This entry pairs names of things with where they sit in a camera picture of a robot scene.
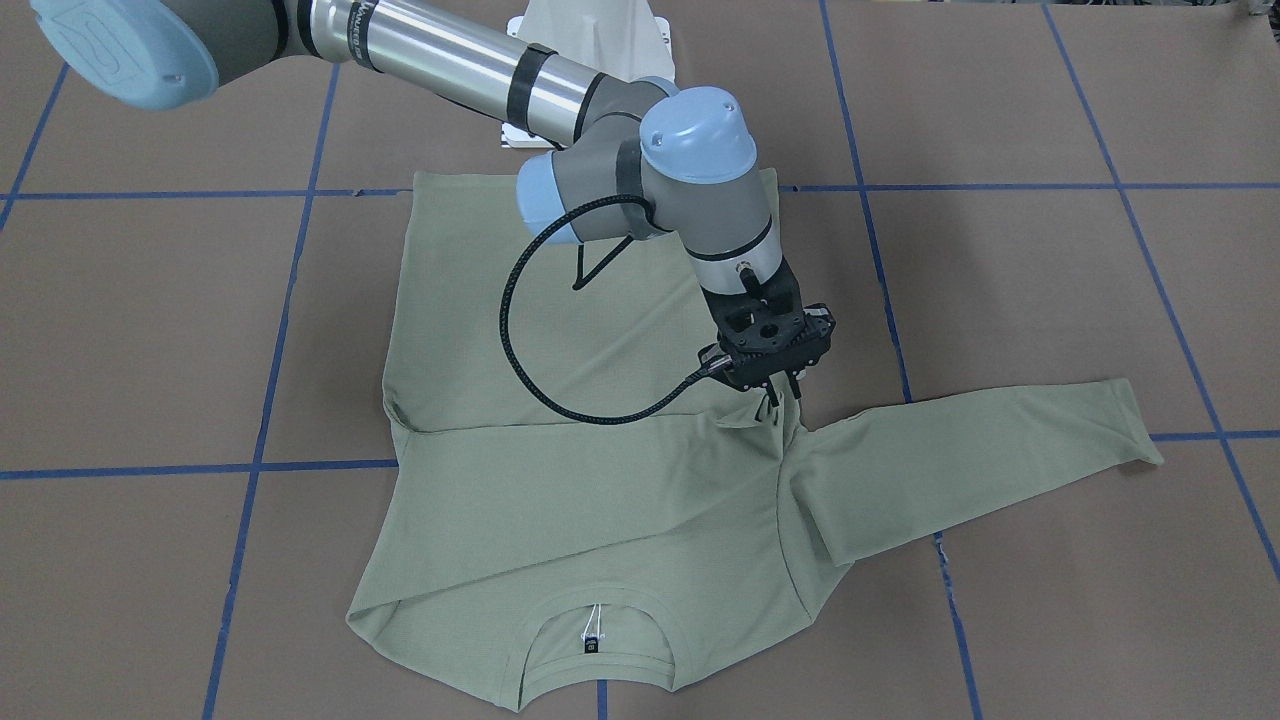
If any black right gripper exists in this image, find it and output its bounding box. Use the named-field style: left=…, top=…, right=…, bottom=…
left=699, top=260, right=835, bottom=409

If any sage green long-sleeve shirt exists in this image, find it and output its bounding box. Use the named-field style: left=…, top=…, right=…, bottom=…
left=346, top=172, right=1162, bottom=711

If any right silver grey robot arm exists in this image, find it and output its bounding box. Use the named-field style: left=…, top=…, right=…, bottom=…
left=31, top=1, right=835, bottom=419

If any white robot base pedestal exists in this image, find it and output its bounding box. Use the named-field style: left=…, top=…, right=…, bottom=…
left=506, top=1, right=678, bottom=94

